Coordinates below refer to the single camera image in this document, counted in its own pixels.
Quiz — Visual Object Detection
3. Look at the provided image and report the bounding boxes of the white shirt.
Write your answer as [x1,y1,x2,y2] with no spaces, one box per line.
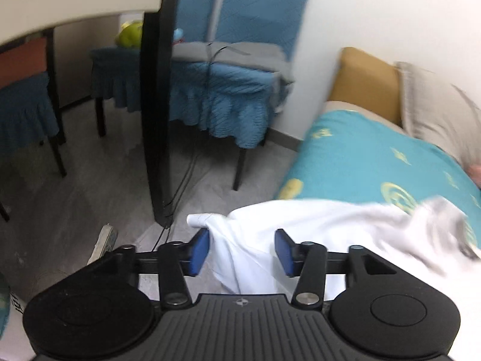
[186,195,481,296]

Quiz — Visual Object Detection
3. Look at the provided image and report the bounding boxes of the white power strip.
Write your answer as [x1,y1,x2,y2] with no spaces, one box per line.
[87,224,118,265]

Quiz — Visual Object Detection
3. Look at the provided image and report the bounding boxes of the teal patterned bed sheet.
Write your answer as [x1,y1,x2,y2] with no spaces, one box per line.
[277,110,480,245]

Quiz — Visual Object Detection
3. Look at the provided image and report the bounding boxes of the mustard yellow headboard cushion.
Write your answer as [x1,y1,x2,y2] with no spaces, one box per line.
[328,47,402,127]

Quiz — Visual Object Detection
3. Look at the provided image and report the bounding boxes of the grey pillow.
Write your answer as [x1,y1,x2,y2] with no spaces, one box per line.
[396,62,480,168]

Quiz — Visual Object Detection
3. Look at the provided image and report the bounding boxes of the dark teal covered stool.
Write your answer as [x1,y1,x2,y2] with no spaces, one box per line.
[90,47,141,138]

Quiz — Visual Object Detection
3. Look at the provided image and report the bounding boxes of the grey folded cloth on chair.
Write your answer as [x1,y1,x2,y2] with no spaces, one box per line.
[171,42,294,86]

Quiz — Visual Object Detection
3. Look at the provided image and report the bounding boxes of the yellow green plush toy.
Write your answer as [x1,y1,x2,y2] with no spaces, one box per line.
[115,20,143,49]

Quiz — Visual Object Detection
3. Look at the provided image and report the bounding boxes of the black table leg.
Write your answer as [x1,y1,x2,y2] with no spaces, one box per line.
[139,0,179,227]

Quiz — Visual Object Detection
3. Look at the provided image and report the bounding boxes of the blue covered chair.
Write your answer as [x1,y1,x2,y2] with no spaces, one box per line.
[170,0,307,190]

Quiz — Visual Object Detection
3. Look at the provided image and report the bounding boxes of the black cable on floor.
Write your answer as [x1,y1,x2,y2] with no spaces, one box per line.
[150,150,200,253]

